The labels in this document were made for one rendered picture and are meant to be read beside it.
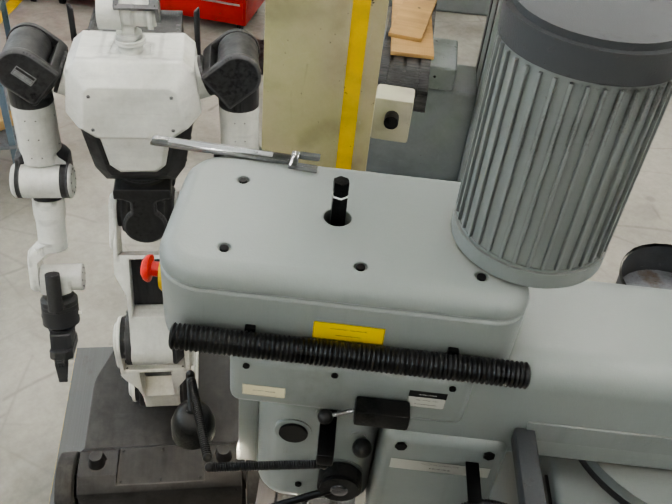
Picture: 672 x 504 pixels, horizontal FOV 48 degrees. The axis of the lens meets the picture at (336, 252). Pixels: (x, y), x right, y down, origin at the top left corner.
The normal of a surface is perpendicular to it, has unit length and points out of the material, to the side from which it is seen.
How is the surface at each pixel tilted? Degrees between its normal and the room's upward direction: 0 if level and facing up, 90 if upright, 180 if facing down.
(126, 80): 45
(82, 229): 0
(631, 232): 0
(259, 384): 90
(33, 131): 88
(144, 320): 79
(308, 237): 0
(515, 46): 90
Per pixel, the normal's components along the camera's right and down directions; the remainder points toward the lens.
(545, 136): -0.49, 0.54
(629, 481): 0.09, -0.76
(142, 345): 0.15, 0.29
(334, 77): -0.07, 0.65
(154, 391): 0.14, -0.32
